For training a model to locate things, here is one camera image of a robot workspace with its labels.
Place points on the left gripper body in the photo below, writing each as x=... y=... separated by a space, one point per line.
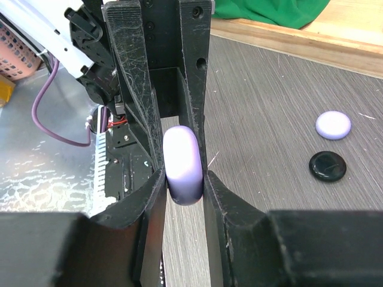
x=159 y=32

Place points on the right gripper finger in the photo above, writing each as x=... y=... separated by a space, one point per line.
x=248 y=247
x=121 y=246

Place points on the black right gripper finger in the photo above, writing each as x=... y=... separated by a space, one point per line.
x=125 y=26
x=195 y=23

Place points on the lilac earbud case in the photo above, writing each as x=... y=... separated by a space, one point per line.
x=333 y=125
x=183 y=165

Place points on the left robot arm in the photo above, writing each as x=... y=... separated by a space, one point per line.
x=55 y=26

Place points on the black earbud case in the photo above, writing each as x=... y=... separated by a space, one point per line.
x=327 y=166

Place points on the pink plastic basket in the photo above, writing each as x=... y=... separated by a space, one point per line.
x=18 y=61

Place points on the green tank top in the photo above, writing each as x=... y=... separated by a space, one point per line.
x=293 y=14

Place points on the white cable duct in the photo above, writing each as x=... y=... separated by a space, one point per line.
x=100 y=201

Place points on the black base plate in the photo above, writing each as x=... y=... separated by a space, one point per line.
x=132 y=156

